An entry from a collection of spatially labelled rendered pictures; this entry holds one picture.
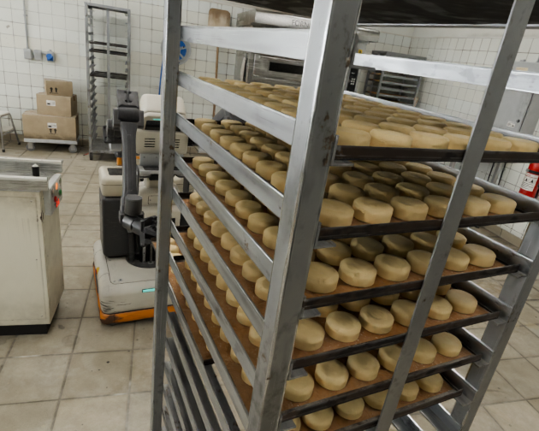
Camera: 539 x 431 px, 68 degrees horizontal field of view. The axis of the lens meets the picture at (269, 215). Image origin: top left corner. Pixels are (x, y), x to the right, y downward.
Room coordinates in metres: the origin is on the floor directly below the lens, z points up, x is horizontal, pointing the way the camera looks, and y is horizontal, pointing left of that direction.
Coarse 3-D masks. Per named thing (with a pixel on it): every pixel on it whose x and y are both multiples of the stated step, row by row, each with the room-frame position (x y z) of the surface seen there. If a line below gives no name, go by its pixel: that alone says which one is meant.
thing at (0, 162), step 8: (0, 160) 1.93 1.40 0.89; (8, 160) 1.94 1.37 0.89; (16, 160) 1.96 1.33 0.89; (24, 160) 1.97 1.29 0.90; (32, 160) 1.98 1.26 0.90; (40, 160) 1.99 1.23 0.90; (48, 160) 2.01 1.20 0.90; (56, 160) 2.03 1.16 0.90; (0, 168) 1.93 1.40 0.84; (8, 168) 1.94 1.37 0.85; (16, 168) 1.96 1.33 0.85; (24, 168) 1.97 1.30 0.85; (40, 168) 1.99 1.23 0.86; (48, 168) 2.00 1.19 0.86; (56, 168) 2.01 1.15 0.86
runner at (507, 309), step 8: (464, 288) 0.66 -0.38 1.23; (472, 288) 0.65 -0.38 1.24; (480, 288) 0.63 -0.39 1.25; (480, 296) 0.63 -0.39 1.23; (488, 296) 0.62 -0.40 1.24; (488, 304) 0.61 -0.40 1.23; (496, 304) 0.60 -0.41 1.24; (504, 304) 0.59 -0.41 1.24; (504, 312) 0.59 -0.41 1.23; (496, 320) 0.58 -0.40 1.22; (504, 320) 0.58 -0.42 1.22
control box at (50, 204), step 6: (54, 174) 1.97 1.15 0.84; (60, 174) 1.99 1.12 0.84; (54, 180) 1.89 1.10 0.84; (54, 186) 1.85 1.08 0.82; (60, 186) 1.97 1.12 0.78; (48, 192) 1.77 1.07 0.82; (54, 192) 1.85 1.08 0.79; (48, 198) 1.77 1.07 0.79; (60, 198) 1.95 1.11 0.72; (48, 204) 1.77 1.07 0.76; (54, 204) 1.83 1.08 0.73; (48, 210) 1.77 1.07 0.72; (54, 210) 1.83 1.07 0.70
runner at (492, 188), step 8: (432, 168) 0.79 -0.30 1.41; (440, 168) 0.77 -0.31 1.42; (448, 168) 0.76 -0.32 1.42; (456, 176) 0.74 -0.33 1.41; (480, 184) 0.69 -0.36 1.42; (488, 184) 0.68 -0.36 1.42; (488, 192) 0.68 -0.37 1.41; (496, 192) 0.66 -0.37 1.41; (504, 192) 0.65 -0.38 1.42; (512, 192) 0.64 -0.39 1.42; (520, 200) 0.63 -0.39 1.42; (528, 200) 0.62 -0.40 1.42; (536, 200) 0.61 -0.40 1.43; (520, 208) 0.62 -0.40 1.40; (528, 208) 0.61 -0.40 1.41; (536, 208) 0.60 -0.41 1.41; (536, 224) 0.57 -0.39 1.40
